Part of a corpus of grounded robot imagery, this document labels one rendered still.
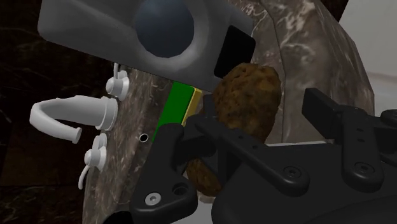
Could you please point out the brown rough potato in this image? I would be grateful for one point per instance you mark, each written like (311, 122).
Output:
(248, 99)

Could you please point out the green and yellow sponge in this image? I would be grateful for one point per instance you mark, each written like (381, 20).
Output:
(178, 102)

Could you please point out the brown marble sink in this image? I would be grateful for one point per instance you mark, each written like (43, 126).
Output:
(310, 46)

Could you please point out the white faucet spout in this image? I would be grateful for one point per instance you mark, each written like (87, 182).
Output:
(77, 110)

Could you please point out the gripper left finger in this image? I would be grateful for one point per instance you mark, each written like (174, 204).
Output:
(248, 148)

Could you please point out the grey appliance with round window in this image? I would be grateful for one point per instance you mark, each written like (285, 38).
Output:
(102, 28)

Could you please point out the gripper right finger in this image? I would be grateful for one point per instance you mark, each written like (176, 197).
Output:
(356, 136)

